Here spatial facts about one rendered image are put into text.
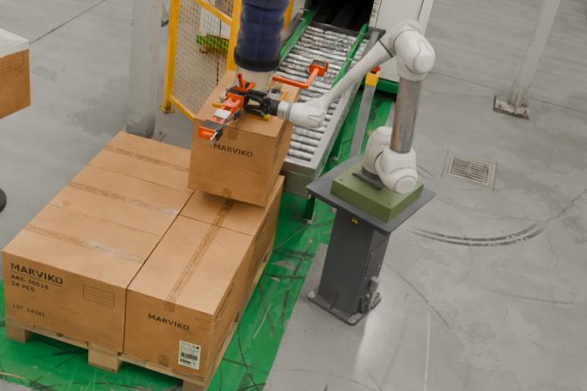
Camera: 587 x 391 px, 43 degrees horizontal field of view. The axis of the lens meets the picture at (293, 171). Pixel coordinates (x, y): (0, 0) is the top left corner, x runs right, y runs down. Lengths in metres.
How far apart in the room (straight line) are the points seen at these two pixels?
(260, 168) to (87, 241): 0.87
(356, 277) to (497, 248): 1.35
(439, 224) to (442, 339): 1.09
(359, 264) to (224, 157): 0.93
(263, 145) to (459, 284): 1.70
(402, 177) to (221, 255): 0.92
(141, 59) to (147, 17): 0.30
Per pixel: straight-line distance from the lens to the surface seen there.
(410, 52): 3.22
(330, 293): 4.19
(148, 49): 5.06
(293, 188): 4.30
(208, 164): 3.67
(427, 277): 4.64
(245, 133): 3.53
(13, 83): 4.38
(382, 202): 3.63
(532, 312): 4.69
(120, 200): 3.88
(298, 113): 3.41
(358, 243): 3.91
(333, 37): 6.15
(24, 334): 3.88
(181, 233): 3.69
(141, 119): 5.30
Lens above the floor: 2.81
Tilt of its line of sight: 32 degrees down
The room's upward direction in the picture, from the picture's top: 11 degrees clockwise
